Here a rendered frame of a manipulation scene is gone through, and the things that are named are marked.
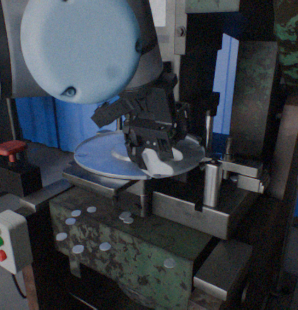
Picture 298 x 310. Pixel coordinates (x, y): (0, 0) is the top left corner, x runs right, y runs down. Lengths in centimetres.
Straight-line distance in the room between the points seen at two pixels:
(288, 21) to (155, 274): 51
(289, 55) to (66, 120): 248
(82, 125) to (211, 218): 211
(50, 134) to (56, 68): 282
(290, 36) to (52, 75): 27
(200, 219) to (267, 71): 41
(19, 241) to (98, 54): 66
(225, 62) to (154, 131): 150
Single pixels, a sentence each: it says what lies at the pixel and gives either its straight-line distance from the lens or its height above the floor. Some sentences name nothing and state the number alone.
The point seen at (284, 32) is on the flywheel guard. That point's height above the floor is 103.
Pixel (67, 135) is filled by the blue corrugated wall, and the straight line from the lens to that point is 284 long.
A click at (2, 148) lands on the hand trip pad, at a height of 76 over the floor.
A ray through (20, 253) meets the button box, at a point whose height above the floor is 55.
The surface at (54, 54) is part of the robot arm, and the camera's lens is 19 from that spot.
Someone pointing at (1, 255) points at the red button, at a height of 55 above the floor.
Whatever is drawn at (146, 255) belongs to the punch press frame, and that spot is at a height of 61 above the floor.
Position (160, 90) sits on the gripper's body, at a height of 96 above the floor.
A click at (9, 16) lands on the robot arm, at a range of 21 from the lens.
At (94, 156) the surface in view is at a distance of 68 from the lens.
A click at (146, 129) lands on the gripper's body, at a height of 90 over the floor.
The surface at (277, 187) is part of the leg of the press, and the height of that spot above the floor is 62.
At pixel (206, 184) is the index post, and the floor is 75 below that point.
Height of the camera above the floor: 104
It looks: 22 degrees down
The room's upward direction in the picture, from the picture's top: straight up
